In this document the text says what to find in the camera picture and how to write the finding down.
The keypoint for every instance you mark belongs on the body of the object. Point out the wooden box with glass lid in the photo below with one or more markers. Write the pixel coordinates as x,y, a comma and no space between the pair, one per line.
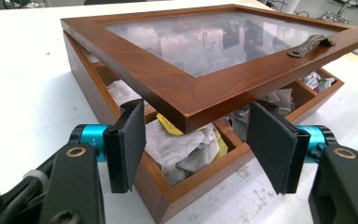
199,90

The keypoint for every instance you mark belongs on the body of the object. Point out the yellow tea packet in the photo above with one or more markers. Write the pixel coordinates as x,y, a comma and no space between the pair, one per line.
167,125

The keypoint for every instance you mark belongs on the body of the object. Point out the clear wrapped tea packets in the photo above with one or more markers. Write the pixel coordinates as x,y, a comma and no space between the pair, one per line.
318,81

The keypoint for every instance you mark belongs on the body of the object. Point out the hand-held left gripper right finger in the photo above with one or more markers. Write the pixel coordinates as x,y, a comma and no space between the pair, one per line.
273,146

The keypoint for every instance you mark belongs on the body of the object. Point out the white tea bag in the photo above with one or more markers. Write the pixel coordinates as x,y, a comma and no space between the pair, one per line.
121,91

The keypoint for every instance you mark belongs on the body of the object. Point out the crumpled white tea bags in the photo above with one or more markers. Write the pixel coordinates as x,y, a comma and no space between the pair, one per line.
180,152

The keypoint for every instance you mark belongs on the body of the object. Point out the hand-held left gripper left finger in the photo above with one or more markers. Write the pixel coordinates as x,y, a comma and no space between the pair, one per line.
126,146

